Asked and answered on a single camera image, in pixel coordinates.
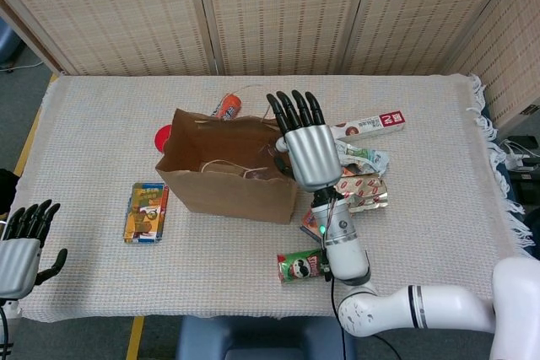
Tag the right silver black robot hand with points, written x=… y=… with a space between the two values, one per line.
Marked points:
x=312 y=153

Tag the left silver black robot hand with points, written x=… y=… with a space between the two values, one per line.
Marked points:
x=17 y=263

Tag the silver white snack bag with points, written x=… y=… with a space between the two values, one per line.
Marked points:
x=363 y=157

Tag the silver foil wrapper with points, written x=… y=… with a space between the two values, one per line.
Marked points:
x=363 y=193

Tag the green Pringles can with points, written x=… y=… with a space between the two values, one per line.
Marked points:
x=299 y=267

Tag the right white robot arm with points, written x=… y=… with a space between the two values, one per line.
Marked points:
x=346 y=250

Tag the long white cookie box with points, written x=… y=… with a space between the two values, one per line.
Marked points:
x=379 y=124

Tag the brown paper shopping bag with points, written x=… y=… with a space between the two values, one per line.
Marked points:
x=228 y=200

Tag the orange snack tube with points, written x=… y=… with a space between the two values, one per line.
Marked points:
x=228 y=107

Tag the yellow green snack box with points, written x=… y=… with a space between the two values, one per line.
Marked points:
x=145 y=212

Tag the black plastic bin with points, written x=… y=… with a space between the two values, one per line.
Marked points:
x=529 y=187

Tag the black object beside table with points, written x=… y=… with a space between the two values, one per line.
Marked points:
x=6 y=191

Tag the beige woven tablecloth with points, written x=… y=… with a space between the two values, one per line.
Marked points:
x=253 y=284

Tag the woven folding screen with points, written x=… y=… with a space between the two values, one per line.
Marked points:
x=274 y=14

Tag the red round lid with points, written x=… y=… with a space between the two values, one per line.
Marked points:
x=162 y=138

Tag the blue padded seat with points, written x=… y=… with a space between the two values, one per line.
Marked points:
x=253 y=339

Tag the dark blue table cover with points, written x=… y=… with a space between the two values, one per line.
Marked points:
x=506 y=185

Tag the white power strip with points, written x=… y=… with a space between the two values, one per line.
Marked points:
x=523 y=159

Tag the blue chair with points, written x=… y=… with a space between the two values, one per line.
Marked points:
x=7 y=44

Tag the brass screen hinge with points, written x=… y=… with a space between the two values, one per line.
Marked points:
x=530 y=110

